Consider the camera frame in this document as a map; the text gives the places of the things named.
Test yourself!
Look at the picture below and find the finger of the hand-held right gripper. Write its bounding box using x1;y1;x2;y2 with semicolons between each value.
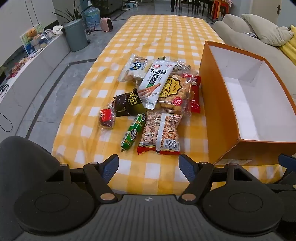
278;154;296;186

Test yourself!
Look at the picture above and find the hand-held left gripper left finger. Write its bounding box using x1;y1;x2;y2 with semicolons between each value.
47;154;119;204

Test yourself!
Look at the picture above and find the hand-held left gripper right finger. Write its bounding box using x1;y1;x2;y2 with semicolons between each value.
179;154;251;202

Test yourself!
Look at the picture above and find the orange cardboard box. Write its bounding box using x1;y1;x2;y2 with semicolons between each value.
199;40;296;166

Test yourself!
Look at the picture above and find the white spicy strip packet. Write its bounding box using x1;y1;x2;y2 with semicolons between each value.
138;60;174;110

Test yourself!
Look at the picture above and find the green sausage stick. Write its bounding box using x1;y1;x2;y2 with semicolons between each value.
120;112;147;153

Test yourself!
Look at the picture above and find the red clear peanut packet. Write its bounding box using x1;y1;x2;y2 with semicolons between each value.
136;111;184;156

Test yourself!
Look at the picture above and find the small dark red-label packet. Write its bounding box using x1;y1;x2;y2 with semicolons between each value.
99;102;116;132

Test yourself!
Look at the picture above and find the red snack packet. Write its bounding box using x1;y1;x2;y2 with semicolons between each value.
190;75;202;114

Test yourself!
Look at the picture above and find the dark green snack packet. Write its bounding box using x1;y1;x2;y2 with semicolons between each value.
113;88;145;117

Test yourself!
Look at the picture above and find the clear biscuit packet yellow label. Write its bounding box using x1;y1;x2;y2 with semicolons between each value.
155;70;193;117

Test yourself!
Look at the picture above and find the pale bread snack packet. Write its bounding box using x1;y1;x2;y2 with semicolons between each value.
117;54;148;82

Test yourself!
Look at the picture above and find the yellow blanket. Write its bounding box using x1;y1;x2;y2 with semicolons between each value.
277;37;296;66

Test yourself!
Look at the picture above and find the grey low cabinet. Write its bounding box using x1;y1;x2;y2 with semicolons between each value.
0;32;71;105

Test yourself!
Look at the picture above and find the beige cushion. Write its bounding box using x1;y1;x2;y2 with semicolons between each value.
240;14;295;47

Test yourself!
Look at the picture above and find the grey trash bin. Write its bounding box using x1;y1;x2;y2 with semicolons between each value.
63;19;89;52

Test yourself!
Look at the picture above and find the yellow checked tablecloth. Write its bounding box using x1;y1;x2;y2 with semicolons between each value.
51;14;287;194

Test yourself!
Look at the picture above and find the pile of colourful packets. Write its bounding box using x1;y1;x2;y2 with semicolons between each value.
10;57;30;75

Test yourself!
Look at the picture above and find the beige sofa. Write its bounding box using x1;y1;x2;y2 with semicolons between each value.
213;13;296;98

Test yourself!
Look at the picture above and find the pink space heater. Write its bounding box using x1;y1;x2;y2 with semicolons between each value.
100;17;113;32

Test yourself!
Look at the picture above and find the teddy bear poster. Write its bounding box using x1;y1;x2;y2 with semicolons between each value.
20;22;45;56

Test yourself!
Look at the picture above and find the blue water bottle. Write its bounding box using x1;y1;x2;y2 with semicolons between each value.
82;6;100;29

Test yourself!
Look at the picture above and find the red plastic stool stack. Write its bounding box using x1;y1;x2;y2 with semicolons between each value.
210;0;233;20

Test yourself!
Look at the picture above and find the long-leaf potted plant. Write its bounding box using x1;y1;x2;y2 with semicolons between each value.
52;0;84;25

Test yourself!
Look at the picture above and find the dark dining table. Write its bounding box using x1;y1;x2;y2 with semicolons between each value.
170;0;213;16

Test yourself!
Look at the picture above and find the black cable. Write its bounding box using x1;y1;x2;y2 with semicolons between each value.
0;112;13;132

